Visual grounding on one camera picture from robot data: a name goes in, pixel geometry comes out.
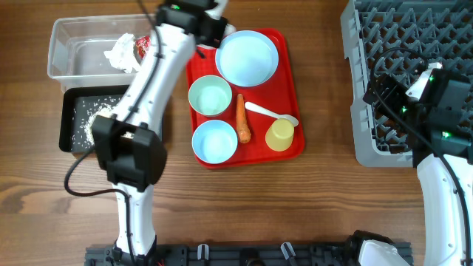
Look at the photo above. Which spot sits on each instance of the white plastic spoon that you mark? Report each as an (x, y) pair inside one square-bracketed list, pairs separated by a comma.
[(263, 111)]

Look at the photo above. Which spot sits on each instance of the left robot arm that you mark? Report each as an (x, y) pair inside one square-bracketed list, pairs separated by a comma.
[(127, 143)]

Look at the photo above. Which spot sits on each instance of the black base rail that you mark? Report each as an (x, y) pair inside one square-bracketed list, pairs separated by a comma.
[(317, 253)]

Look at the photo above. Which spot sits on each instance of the red strawberry snack wrapper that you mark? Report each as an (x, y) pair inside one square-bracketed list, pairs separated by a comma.
[(142, 46)]

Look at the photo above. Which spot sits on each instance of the light blue plate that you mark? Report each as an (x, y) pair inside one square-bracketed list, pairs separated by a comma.
[(247, 58)]

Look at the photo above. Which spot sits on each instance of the clear plastic bin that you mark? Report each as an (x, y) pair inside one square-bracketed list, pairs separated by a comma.
[(77, 46)]

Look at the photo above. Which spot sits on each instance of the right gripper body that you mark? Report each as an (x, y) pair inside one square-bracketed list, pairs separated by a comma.
[(408, 108)]

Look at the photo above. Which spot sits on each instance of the yellow plastic cup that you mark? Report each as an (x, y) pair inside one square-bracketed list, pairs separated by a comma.
[(279, 136)]

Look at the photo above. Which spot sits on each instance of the black waste tray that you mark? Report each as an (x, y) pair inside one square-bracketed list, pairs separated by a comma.
[(65, 143)]

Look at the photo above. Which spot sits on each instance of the light blue bowl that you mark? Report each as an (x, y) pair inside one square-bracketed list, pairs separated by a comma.
[(214, 142)]

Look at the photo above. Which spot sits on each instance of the white tissue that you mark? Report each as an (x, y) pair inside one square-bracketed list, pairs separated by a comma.
[(122, 55)]

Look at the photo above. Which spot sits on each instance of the grey dishwasher rack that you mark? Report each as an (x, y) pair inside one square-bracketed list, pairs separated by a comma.
[(440, 30)]

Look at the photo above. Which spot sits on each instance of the white rice pile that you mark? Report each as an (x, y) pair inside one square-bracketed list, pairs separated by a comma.
[(85, 111)]

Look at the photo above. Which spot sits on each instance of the mint green bowl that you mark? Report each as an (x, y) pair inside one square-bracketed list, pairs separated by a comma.
[(210, 95)]

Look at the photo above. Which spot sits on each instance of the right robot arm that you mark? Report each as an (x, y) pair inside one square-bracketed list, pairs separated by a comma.
[(430, 112)]

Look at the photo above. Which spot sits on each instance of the red serving tray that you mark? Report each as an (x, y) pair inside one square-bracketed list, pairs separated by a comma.
[(277, 94)]

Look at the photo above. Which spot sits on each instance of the orange carrot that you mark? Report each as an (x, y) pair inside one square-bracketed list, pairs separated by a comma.
[(242, 129)]

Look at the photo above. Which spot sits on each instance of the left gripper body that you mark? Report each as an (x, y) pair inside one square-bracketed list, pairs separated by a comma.
[(218, 30)]

